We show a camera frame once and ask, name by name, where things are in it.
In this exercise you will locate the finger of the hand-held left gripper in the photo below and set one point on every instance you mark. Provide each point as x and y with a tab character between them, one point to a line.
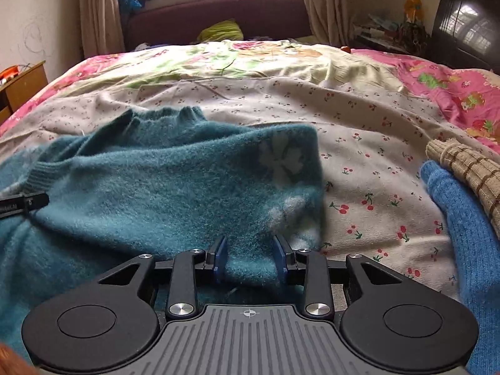
27	203

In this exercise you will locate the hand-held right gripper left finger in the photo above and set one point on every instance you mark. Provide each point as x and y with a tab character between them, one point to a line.
221	258

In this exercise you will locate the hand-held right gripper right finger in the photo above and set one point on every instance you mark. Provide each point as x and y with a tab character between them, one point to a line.
279	258

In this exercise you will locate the teal fuzzy sweater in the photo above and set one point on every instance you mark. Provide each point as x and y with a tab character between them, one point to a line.
136	187

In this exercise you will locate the wooden desk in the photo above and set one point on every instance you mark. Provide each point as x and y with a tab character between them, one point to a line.
25	86

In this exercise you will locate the orange item on desk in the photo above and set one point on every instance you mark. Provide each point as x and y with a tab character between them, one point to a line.
8	72

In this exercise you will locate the cherry print bed sheet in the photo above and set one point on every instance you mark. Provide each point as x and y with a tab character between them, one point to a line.
371	156

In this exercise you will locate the orange-brown cloth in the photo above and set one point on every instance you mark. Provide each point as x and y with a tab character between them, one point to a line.
13	361

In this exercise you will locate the blue knit sweater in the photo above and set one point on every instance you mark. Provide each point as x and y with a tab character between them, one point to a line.
465	238

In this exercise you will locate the pink floral quilt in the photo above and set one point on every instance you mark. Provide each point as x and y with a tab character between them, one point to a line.
254	58

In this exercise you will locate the beige curtain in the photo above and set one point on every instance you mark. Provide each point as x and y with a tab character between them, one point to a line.
99	11
324	4

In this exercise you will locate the beige striped knit garment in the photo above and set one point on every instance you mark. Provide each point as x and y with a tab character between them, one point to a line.
468	168

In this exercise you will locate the green cloth bundle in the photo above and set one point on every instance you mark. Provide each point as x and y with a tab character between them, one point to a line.
220	30

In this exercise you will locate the purple bed headboard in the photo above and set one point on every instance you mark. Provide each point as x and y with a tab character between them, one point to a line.
254	19

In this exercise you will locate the cluttered items pile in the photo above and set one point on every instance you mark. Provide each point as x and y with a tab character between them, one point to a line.
382	33

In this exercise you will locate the dark glossy cabinet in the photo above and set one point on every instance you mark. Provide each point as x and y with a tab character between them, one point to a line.
465	23

